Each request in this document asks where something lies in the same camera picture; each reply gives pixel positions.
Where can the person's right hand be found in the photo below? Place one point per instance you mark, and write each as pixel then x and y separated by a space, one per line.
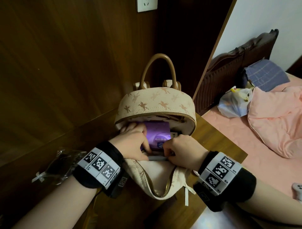
pixel 186 151

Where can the person's left hand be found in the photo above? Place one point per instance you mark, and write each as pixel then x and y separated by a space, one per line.
pixel 132 141

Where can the purple tissue pack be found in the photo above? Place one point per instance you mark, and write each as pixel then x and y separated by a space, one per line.
pixel 158 134

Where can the beige horse-print backpack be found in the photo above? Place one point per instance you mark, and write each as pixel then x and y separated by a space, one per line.
pixel 155 101

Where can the person's left forearm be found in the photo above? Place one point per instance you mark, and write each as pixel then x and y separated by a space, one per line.
pixel 54 205

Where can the person's right forearm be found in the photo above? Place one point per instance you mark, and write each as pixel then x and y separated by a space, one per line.
pixel 276 205

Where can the right marker wristband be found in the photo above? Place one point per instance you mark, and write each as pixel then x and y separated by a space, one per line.
pixel 219 172

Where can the marker wristband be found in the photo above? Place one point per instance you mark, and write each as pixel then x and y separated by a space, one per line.
pixel 219 172
pixel 99 164

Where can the left marker wristband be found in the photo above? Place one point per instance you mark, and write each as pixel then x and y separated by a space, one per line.
pixel 99 164

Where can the large white ribbon cross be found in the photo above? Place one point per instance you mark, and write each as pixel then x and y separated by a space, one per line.
pixel 186 195

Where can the white plastic bag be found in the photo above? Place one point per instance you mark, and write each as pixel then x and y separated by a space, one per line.
pixel 232 106

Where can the clear bag with dark contents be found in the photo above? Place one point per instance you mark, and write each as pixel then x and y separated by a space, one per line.
pixel 63 165

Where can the dark wooden bed headboard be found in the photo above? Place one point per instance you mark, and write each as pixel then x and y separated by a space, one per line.
pixel 219 75

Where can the pink quilt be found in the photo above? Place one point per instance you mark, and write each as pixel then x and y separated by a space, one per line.
pixel 276 122

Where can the blue plaid pillow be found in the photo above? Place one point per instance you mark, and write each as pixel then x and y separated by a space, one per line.
pixel 266 74

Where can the small grey toy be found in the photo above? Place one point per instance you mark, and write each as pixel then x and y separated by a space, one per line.
pixel 297 191

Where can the dark wooden cabinet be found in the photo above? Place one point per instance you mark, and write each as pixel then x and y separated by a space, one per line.
pixel 296 70

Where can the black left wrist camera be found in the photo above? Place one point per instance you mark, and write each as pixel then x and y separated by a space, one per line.
pixel 119 184

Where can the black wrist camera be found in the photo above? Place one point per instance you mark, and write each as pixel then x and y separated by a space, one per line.
pixel 119 184
pixel 207 200

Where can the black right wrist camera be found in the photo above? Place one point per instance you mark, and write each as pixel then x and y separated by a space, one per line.
pixel 207 200

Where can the white wall socket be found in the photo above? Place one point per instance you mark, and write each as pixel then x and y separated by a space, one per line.
pixel 146 5

